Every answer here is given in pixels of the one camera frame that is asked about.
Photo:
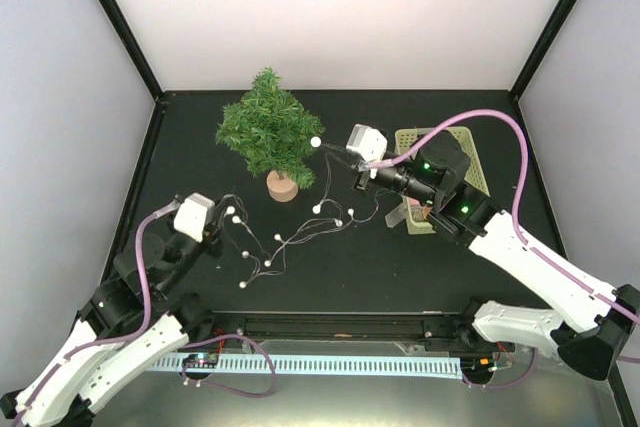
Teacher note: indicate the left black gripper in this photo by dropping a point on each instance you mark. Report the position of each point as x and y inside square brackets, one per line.
[213, 231]

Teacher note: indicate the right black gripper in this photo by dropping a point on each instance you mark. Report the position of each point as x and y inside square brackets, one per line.
[342, 152]

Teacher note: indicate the clear plastic battery box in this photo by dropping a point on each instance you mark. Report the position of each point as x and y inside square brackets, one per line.
[396, 216]

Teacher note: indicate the yellow-green plastic basket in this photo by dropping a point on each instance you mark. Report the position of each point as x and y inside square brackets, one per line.
[405, 138]

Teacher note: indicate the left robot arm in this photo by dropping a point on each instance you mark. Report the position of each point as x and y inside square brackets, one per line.
[129, 321]

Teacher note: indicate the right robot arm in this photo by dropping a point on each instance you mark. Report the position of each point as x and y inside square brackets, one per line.
[586, 323]

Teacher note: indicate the small green christmas tree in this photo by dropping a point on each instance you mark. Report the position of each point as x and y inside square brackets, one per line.
[271, 129]

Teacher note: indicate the pink paper ornament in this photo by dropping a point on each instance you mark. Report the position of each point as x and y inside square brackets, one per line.
[418, 212]

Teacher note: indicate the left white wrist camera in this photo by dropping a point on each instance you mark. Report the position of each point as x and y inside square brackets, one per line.
[193, 215]

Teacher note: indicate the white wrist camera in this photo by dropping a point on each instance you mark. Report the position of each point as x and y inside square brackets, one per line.
[367, 143]
[193, 215]

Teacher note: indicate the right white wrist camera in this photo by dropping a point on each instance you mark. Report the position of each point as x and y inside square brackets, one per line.
[367, 143]

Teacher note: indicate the black aluminium frame rail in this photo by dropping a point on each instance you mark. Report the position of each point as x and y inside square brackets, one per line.
[325, 327]

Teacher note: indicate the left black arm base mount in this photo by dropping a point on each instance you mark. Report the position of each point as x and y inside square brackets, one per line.
[198, 324]

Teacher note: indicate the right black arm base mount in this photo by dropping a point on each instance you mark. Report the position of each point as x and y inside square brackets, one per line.
[453, 335]

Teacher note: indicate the white slotted cable duct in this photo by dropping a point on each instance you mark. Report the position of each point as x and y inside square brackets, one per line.
[313, 365]

